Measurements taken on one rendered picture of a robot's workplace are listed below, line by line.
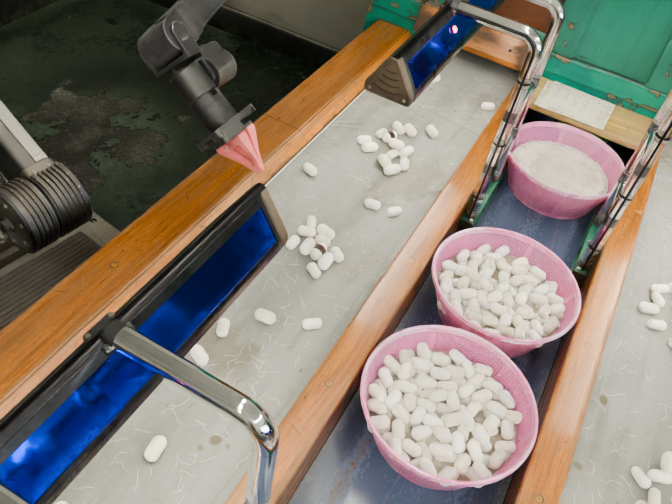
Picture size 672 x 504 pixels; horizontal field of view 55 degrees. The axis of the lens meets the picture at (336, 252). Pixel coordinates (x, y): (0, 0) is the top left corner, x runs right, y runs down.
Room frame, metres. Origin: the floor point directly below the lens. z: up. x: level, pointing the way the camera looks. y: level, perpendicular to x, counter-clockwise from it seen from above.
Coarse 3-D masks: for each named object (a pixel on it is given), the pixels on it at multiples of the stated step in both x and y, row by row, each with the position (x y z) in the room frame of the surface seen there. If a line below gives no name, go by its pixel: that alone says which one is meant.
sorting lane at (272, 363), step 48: (432, 96) 1.41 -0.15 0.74; (480, 96) 1.45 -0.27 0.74; (336, 144) 1.14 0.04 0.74; (384, 144) 1.17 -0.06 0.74; (432, 144) 1.21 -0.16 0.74; (288, 192) 0.95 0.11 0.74; (336, 192) 0.98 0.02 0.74; (384, 192) 1.01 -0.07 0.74; (432, 192) 1.04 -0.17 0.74; (336, 240) 0.85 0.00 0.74; (384, 240) 0.87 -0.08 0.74; (288, 288) 0.71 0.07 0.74; (336, 288) 0.73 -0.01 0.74; (240, 336) 0.60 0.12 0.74; (288, 336) 0.62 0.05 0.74; (336, 336) 0.63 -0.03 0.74; (240, 384) 0.51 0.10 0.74; (288, 384) 0.53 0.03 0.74; (144, 432) 0.41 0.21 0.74; (192, 432) 0.42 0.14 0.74; (240, 432) 0.44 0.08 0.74; (96, 480) 0.33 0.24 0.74; (144, 480) 0.35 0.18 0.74; (192, 480) 0.36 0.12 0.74; (240, 480) 0.37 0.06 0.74
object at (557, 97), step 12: (552, 84) 1.51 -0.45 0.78; (564, 84) 1.52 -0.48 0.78; (540, 96) 1.44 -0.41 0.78; (552, 96) 1.45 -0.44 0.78; (564, 96) 1.46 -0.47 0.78; (576, 96) 1.47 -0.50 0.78; (588, 96) 1.49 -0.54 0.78; (552, 108) 1.39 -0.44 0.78; (564, 108) 1.41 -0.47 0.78; (576, 108) 1.42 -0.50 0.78; (588, 108) 1.43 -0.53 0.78; (600, 108) 1.44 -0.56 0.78; (612, 108) 1.45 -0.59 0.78; (588, 120) 1.37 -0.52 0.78; (600, 120) 1.38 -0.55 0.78
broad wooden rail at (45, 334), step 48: (384, 48) 1.54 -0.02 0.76; (288, 96) 1.24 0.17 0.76; (336, 96) 1.28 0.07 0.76; (288, 144) 1.08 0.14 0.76; (192, 192) 0.87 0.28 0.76; (240, 192) 0.91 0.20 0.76; (144, 240) 0.73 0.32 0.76; (96, 288) 0.61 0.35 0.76; (0, 336) 0.50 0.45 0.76; (48, 336) 0.51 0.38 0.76; (0, 384) 0.42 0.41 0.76
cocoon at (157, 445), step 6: (156, 438) 0.39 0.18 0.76; (162, 438) 0.40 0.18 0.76; (150, 444) 0.39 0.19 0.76; (156, 444) 0.39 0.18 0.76; (162, 444) 0.39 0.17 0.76; (150, 450) 0.38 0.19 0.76; (156, 450) 0.38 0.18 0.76; (162, 450) 0.38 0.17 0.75; (144, 456) 0.37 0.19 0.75; (150, 456) 0.37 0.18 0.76; (156, 456) 0.37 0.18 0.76
